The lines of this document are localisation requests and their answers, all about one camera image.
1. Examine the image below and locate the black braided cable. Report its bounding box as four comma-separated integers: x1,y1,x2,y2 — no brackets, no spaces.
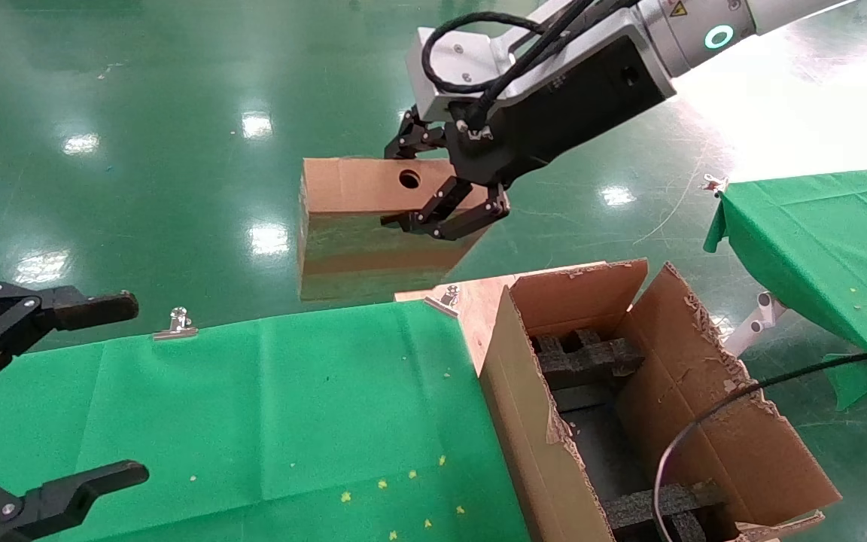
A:
420,0,637,132

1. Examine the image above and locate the white table leg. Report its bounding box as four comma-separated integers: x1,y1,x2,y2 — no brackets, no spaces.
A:
721,292,789,358

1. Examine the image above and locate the green cloth side table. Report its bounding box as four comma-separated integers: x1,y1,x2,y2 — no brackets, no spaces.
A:
703,164,867,411

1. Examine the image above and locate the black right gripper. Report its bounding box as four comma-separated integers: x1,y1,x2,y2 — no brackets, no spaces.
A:
381,34,679,242

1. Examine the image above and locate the small cardboard box with hole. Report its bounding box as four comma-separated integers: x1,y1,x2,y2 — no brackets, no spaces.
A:
298,157,494,303

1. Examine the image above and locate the silver camera mount bracket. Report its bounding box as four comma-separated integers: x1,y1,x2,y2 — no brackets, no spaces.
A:
490,0,653,99

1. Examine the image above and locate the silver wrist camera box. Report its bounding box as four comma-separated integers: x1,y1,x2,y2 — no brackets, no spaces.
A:
406,26,525,121

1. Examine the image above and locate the thin black cable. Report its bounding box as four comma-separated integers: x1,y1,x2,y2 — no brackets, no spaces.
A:
652,345,867,542

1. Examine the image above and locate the large open brown carton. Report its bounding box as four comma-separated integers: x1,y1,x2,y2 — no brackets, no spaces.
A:
479,258,843,542

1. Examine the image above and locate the green tablecloth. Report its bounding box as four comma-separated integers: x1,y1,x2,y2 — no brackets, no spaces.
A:
0,300,532,542

